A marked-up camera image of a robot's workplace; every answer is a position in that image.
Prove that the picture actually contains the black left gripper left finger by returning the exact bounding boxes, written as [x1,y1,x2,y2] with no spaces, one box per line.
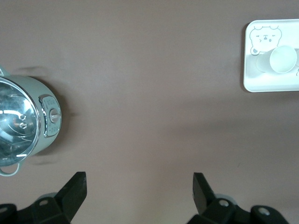
[15,171,88,224]

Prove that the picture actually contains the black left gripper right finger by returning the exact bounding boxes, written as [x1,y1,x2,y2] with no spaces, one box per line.
[188,172,252,224]

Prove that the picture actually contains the white plastic cup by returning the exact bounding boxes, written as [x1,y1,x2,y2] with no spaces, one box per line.
[256,45,298,73]

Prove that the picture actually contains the white bear print tray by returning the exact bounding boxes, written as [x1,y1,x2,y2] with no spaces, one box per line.
[242,19,299,93]

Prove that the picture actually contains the grey pot with glass lid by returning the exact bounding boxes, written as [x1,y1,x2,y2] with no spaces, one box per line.
[0,65,63,177]

